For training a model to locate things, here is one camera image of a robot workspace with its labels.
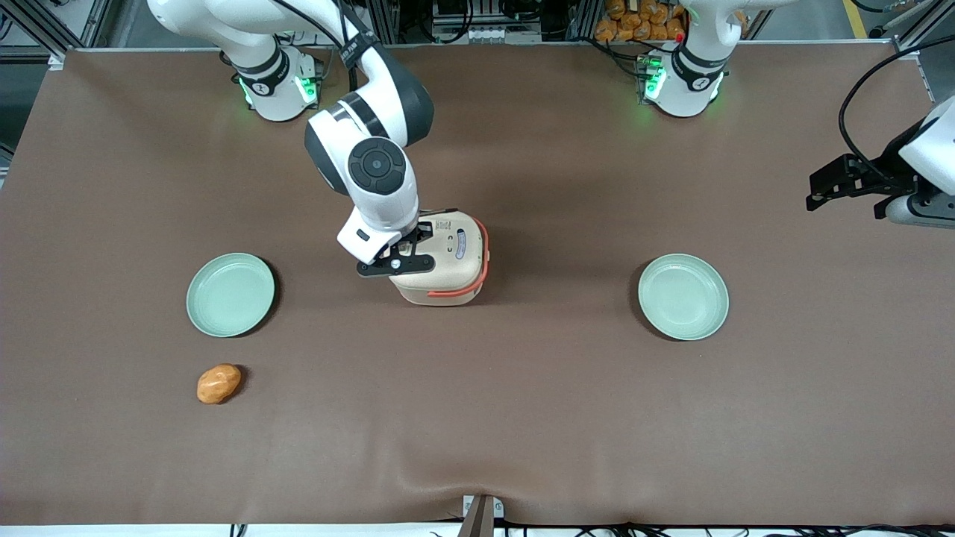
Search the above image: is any white rice cooker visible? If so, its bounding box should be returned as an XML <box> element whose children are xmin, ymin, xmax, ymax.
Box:
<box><xmin>389</xmin><ymin>210</ymin><xmax>491</xmax><ymax>307</ymax></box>

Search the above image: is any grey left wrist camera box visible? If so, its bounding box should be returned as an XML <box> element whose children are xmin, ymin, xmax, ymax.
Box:
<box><xmin>874</xmin><ymin>192</ymin><xmax>955</xmax><ymax>229</ymax></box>

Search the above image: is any light green round plate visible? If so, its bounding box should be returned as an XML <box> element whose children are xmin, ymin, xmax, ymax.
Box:
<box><xmin>638</xmin><ymin>254</ymin><xmax>730</xmax><ymax>342</ymax></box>
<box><xmin>186</xmin><ymin>253</ymin><xmax>276</xmax><ymax>339</ymax></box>

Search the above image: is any black looping cable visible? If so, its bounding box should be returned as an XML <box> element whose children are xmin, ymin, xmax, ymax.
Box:
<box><xmin>838</xmin><ymin>36</ymin><xmax>955</xmax><ymax>187</ymax></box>

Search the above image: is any orange-brown potato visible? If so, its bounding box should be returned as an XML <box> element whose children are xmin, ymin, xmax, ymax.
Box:
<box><xmin>197</xmin><ymin>363</ymin><xmax>243</xmax><ymax>405</ymax></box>

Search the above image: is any metal table edge bracket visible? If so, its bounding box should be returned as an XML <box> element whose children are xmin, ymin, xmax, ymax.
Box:
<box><xmin>461</xmin><ymin>494</ymin><xmax>505</xmax><ymax>537</ymax></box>

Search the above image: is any pile of orange food items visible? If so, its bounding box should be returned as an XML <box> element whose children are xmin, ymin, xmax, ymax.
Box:
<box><xmin>595</xmin><ymin>0</ymin><xmax>687</xmax><ymax>43</ymax></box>

